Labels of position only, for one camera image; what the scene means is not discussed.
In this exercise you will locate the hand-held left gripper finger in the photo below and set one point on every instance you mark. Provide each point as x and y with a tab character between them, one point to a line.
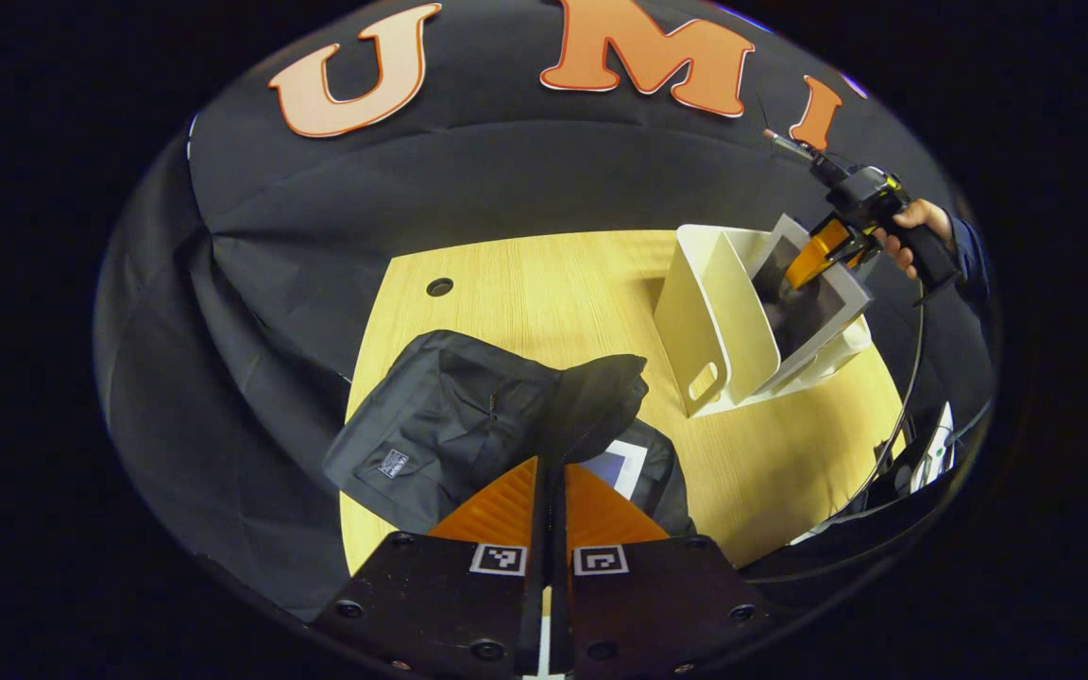
540	538
560	538

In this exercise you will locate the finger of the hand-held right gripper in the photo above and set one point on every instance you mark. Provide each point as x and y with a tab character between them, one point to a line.
818	250

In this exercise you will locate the white grey book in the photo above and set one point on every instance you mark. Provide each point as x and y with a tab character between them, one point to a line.
818	316

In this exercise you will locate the blue book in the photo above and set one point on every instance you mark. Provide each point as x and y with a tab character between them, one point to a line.
621	467

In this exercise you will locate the white bookshelf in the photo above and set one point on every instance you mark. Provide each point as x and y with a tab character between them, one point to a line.
714	312

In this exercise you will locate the black schoolbag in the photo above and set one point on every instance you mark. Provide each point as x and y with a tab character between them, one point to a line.
450	416

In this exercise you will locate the white device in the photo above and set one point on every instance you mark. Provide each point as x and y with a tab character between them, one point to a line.
936	444

